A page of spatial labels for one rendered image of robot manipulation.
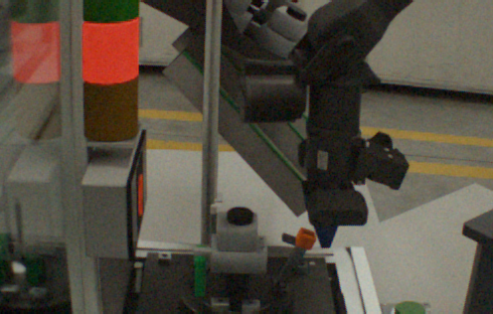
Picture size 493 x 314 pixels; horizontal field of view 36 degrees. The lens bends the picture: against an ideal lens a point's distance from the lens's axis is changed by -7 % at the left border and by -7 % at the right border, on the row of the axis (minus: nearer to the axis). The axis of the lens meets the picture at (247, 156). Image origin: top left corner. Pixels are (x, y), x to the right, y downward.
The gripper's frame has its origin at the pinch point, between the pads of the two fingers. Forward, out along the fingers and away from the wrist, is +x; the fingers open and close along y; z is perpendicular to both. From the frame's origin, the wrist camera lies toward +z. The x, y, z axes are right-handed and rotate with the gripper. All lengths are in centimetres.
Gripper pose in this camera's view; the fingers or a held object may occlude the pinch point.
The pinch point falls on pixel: (327, 221)
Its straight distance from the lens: 92.8
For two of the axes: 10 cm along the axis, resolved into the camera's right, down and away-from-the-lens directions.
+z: 10.0, 0.1, 0.2
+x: -0.2, 9.2, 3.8
